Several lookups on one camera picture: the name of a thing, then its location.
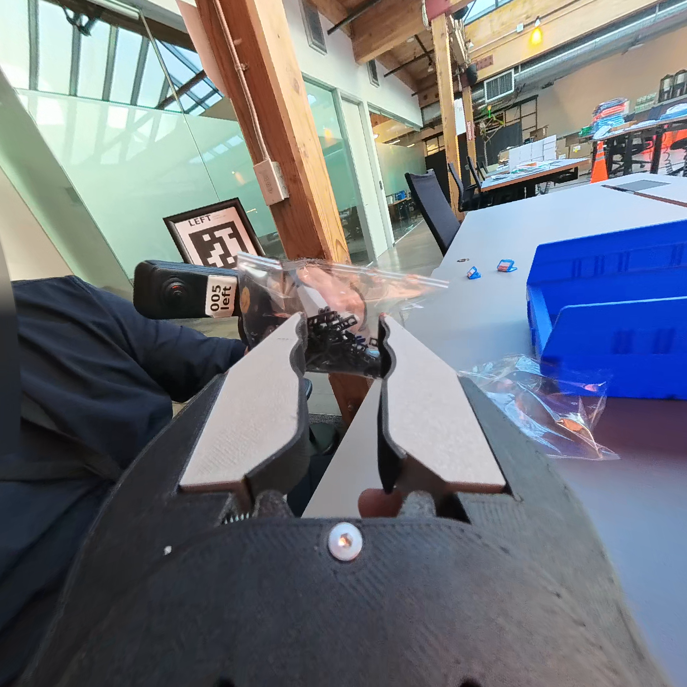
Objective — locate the yellow pendant lamp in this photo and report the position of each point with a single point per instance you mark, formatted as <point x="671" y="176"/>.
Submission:
<point x="536" y="35"/>

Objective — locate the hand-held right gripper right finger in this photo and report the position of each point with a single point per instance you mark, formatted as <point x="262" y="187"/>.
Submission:
<point x="434" y="418"/>

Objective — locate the clear bag of black lego pieces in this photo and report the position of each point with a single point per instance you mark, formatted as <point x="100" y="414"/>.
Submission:
<point x="343" y="343"/>

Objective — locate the black office chair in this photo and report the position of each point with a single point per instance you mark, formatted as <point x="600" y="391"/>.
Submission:
<point x="432" y="212"/>

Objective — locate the white wall air vent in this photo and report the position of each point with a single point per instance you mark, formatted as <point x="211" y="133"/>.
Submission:
<point x="500" y="86"/>

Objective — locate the blue plastic bin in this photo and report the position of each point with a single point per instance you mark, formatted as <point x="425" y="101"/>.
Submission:
<point x="617" y="306"/>

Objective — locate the wooden pillar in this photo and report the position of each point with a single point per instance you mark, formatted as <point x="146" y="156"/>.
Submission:
<point x="273" y="107"/>

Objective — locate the person's right hand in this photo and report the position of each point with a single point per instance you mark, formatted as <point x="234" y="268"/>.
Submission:
<point x="375" y="502"/>

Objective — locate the slim wooden post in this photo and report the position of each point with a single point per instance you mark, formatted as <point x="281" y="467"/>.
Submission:
<point x="451" y="107"/>

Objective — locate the person's left forearm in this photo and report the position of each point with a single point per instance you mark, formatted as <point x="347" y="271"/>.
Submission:
<point x="129" y="338"/>

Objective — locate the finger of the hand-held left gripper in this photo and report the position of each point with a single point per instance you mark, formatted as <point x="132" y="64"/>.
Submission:
<point x="310" y="301"/>

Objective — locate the white electrical box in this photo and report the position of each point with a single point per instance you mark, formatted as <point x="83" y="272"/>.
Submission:
<point x="271" y="182"/>

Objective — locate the person's dark clothing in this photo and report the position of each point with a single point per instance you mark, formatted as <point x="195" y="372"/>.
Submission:
<point x="48" y="526"/>

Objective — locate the person's left hand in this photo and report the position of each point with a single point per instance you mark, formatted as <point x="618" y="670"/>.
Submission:
<point x="343" y="295"/>

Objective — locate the orange traffic cone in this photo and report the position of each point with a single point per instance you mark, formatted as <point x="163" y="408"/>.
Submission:
<point x="599" y="163"/>

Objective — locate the long wooden work table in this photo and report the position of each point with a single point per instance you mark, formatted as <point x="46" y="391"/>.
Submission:
<point x="536" y="174"/>

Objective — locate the empty clear plastic bags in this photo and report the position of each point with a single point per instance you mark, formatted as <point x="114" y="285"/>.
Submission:
<point x="542" y="408"/>

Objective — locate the small blue lego piece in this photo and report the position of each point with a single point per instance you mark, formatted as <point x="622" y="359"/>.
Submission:
<point x="506" y="265"/>
<point x="473" y="272"/>

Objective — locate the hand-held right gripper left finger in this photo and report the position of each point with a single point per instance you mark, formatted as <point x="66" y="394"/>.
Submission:
<point x="252" y="408"/>

